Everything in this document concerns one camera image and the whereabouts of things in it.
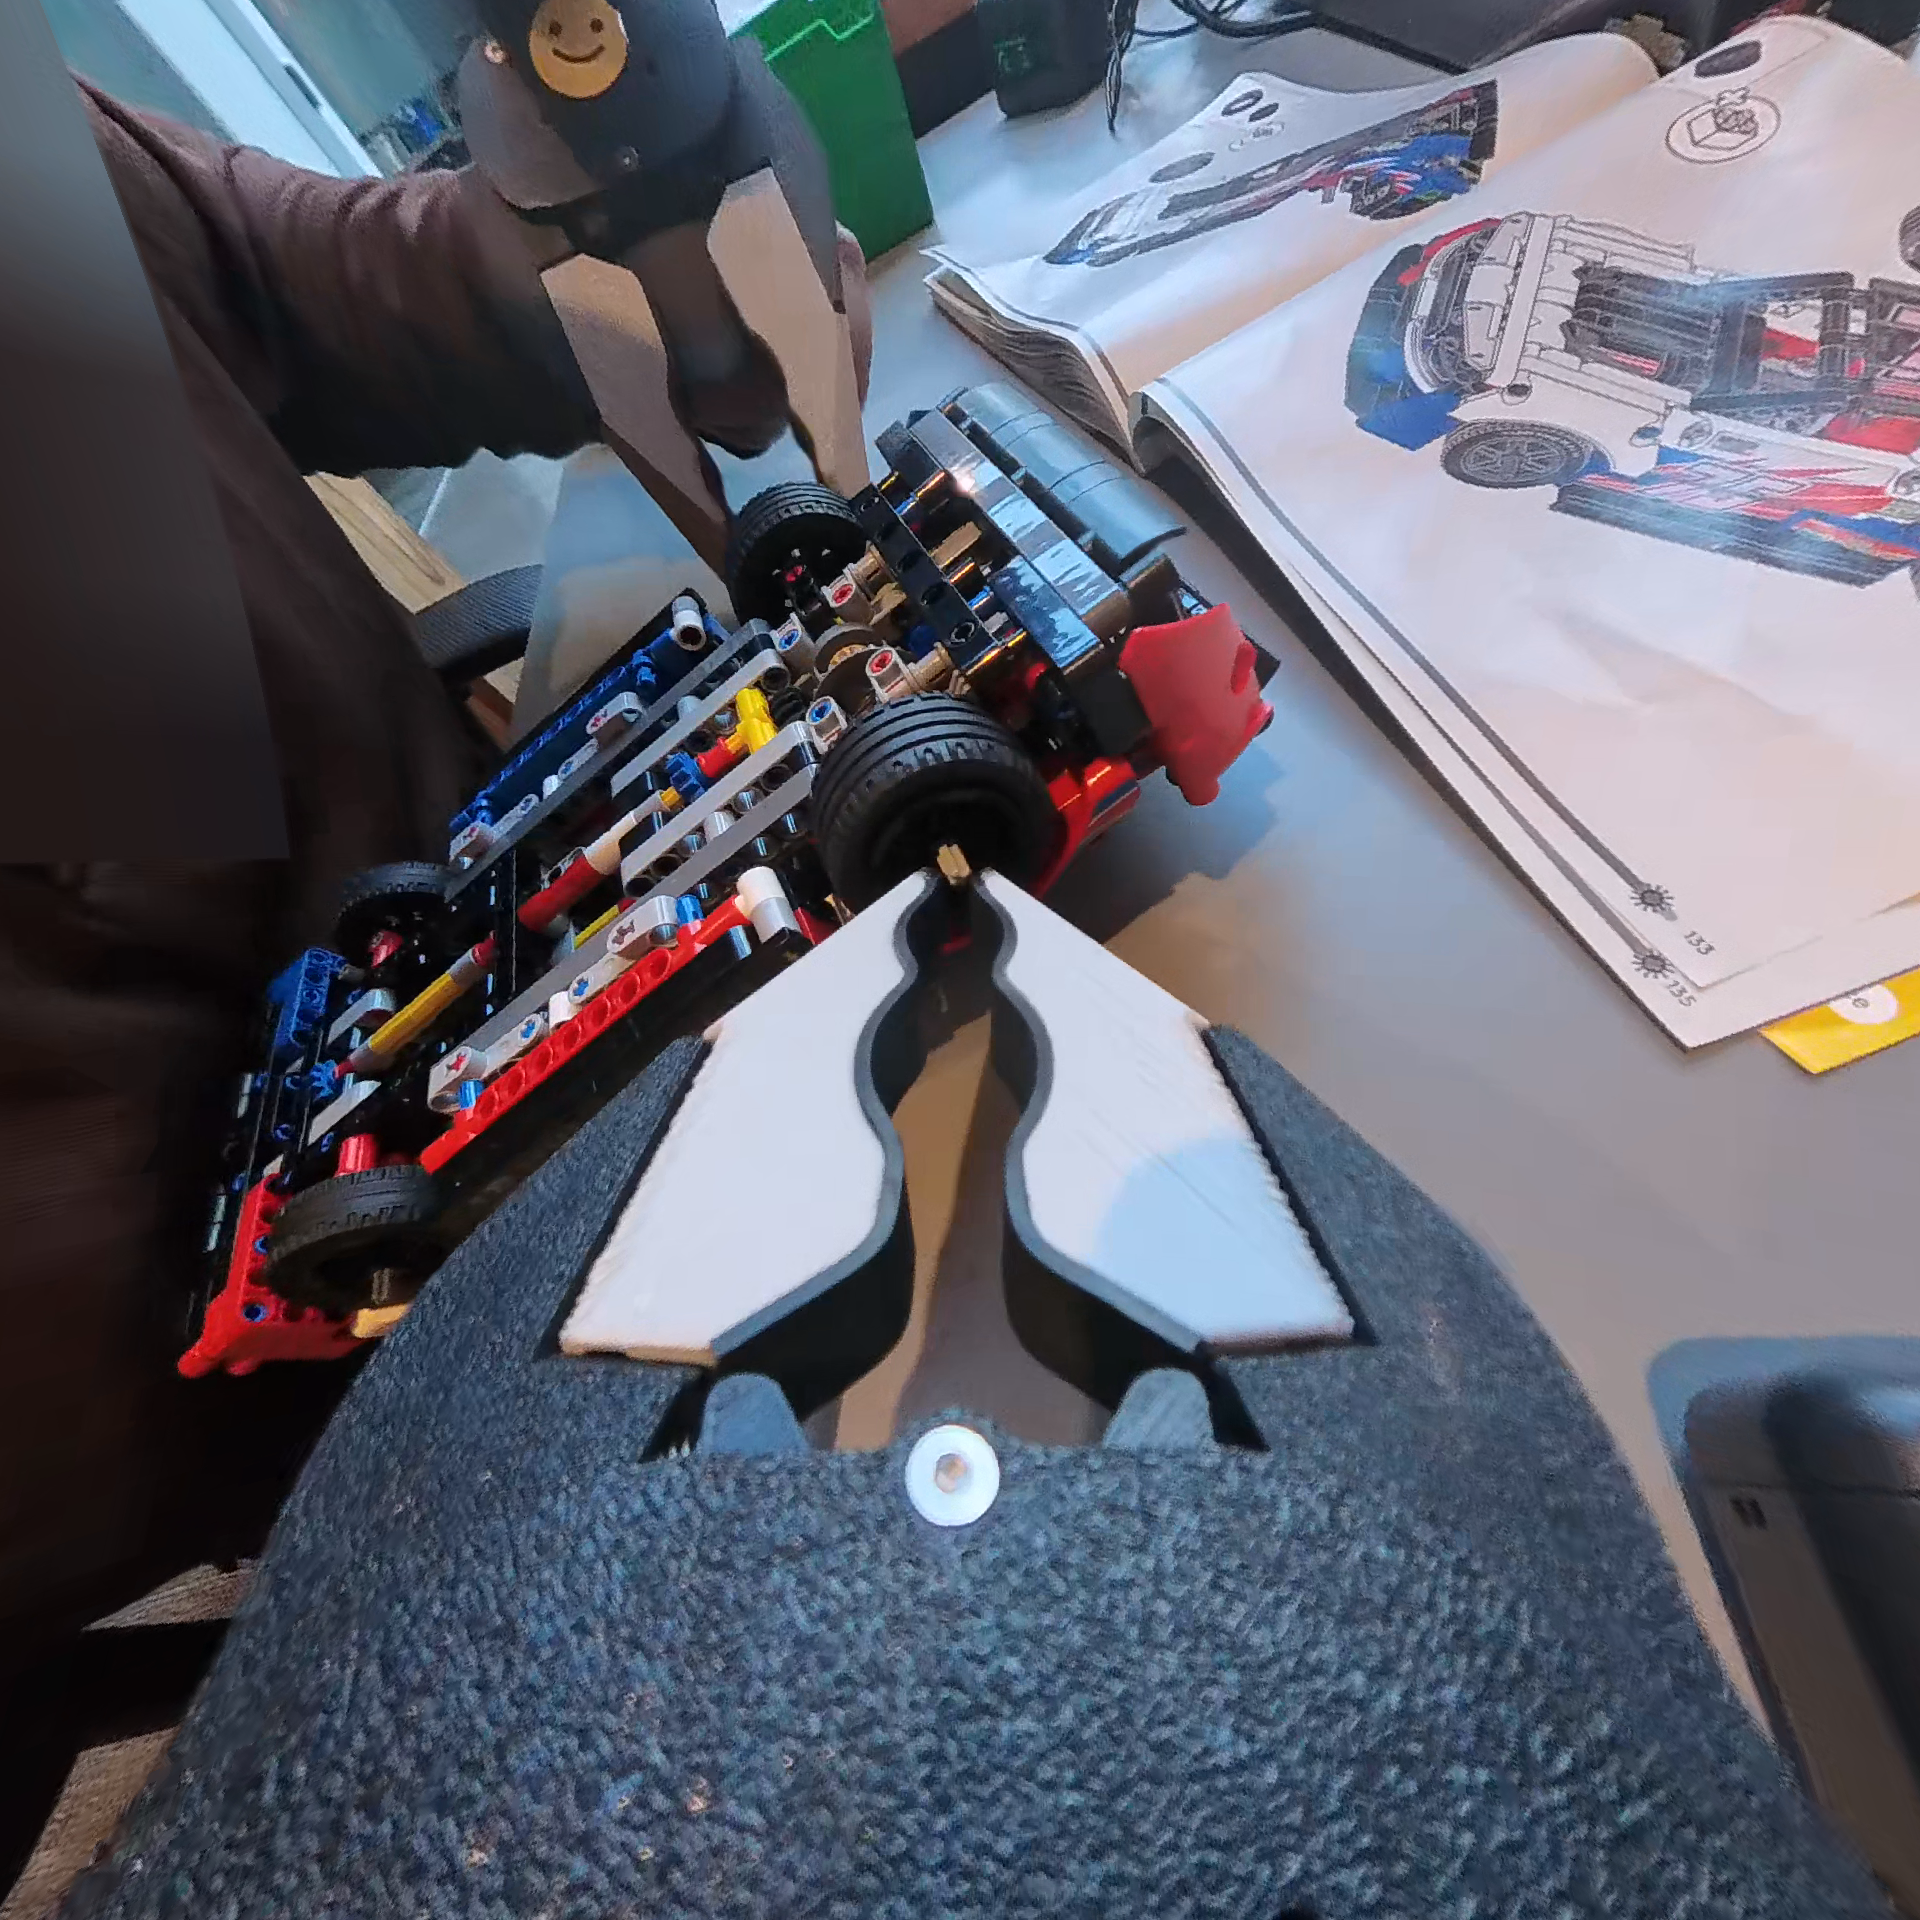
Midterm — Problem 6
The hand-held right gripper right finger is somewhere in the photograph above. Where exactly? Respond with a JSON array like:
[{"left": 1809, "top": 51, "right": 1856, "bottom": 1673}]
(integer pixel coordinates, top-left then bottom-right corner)
[{"left": 973, "top": 874, "right": 1357, "bottom": 1410}]

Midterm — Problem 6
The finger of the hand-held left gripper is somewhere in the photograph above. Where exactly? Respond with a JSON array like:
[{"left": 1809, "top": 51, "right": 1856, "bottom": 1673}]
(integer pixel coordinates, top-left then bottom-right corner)
[
  {"left": 541, "top": 248, "right": 741, "bottom": 584},
  {"left": 719, "top": 167, "right": 874, "bottom": 511}
]

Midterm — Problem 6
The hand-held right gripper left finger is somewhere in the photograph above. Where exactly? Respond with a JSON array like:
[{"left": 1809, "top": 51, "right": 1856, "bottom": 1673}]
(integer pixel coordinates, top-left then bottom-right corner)
[{"left": 559, "top": 874, "right": 942, "bottom": 1410}]

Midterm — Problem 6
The green plastic bin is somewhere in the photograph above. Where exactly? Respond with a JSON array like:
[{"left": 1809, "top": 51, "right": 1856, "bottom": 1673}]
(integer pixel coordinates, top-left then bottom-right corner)
[{"left": 735, "top": 0, "right": 933, "bottom": 264}]

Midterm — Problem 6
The toy brick race car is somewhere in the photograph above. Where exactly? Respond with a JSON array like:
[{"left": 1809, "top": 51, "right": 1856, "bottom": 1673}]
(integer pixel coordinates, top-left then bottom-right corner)
[{"left": 178, "top": 381, "right": 1279, "bottom": 1378}]

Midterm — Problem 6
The grey desk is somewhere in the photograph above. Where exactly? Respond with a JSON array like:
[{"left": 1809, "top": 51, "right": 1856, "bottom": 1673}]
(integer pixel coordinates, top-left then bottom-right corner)
[{"left": 511, "top": 0, "right": 1920, "bottom": 1920}]

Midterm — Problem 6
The black chair armrest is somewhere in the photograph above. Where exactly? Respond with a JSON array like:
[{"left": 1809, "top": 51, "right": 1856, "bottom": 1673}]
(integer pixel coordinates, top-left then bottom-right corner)
[{"left": 412, "top": 563, "right": 546, "bottom": 676}]

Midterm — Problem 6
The wooden beam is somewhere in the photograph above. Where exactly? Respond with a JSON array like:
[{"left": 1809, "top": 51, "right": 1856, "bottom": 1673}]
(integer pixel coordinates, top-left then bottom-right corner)
[{"left": 308, "top": 475, "right": 527, "bottom": 709}]

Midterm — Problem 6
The race car instruction booklet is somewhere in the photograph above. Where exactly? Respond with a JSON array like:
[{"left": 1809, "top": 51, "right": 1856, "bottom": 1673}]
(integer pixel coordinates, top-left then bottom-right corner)
[{"left": 921, "top": 17, "right": 1920, "bottom": 1053}]

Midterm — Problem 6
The yellow leaflet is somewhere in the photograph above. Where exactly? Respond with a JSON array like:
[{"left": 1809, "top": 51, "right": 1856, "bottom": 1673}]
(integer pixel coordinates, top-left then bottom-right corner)
[{"left": 1764, "top": 966, "right": 1920, "bottom": 1077}]

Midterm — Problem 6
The black rounded device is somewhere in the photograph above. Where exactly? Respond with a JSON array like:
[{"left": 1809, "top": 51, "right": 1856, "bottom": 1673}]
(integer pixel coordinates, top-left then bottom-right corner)
[{"left": 1648, "top": 1337, "right": 1920, "bottom": 1908}]

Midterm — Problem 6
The black cable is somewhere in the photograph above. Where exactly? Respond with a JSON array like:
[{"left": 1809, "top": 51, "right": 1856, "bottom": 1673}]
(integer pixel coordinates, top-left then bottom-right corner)
[{"left": 1102, "top": 0, "right": 1324, "bottom": 136}]

